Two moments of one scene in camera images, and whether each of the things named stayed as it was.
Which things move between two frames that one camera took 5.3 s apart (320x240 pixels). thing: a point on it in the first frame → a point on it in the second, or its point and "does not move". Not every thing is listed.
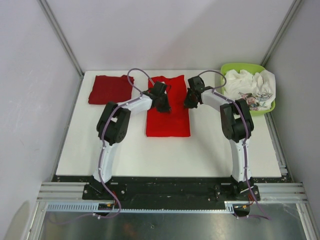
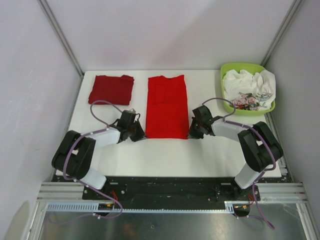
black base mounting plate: x=170 y=192 does not move
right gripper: x=188 y=104 → x=192 y=134
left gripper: x=166 y=108 → x=140 y=135
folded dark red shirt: x=106 y=89 does not move
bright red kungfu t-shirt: x=176 y=123 does not move
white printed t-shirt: x=258 y=89 does not move
